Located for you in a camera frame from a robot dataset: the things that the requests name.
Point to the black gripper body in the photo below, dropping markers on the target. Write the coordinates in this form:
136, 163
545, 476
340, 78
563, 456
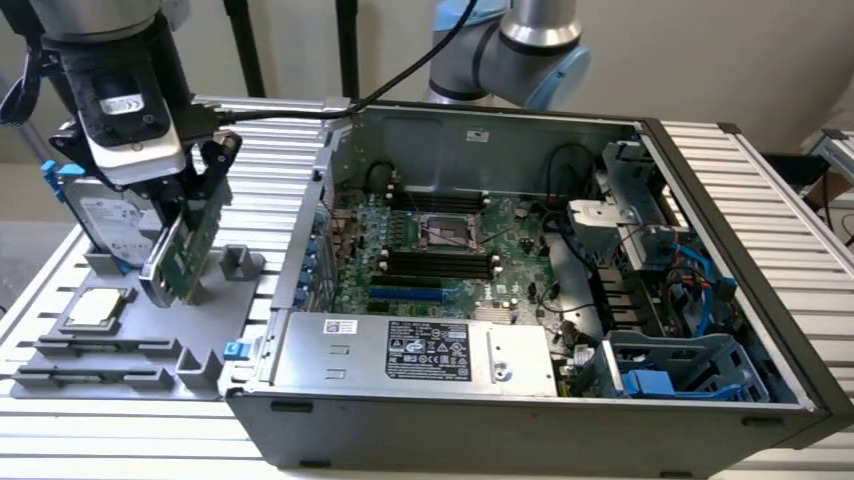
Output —
175, 75

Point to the green gpu card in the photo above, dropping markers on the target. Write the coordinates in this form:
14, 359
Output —
194, 250

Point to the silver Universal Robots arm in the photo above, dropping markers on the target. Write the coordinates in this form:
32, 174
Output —
534, 45

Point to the black expansion slot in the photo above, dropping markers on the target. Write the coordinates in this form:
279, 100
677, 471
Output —
406, 281

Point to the blue expansion slot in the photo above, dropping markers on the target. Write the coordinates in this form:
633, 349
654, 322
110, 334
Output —
407, 294

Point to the silver hard disk blue rails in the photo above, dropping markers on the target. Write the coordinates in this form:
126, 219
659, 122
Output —
110, 220

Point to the black tripod pole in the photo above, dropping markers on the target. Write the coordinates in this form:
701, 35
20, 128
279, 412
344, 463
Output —
348, 50
246, 50

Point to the silver cpu chip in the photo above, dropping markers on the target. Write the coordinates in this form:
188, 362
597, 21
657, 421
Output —
99, 306

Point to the grey parts rack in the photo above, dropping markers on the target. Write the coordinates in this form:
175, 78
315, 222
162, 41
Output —
220, 320

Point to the dark ram stick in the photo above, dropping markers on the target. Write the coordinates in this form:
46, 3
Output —
87, 374
100, 344

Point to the blue case latch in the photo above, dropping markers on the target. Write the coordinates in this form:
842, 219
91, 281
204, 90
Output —
235, 350

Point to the metal cpu socket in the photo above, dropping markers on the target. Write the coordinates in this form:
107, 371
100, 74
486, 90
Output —
450, 231

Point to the silver power supply unit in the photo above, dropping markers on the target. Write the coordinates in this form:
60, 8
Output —
374, 360

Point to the green motherboard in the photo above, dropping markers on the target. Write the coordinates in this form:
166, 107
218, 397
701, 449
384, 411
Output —
521, 240

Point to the silver chipset heatsink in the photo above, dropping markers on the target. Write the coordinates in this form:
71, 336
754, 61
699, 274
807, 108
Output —
497, 315

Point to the grey metal drive cage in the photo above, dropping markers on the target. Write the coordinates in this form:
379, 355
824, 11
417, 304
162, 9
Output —
601, 215

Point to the black open pc case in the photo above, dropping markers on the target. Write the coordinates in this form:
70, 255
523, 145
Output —
507, 430

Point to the blue and grey disk bay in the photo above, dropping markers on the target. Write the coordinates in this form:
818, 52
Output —
667, 370

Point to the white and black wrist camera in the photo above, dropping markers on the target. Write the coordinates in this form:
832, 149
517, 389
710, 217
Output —
130, 130

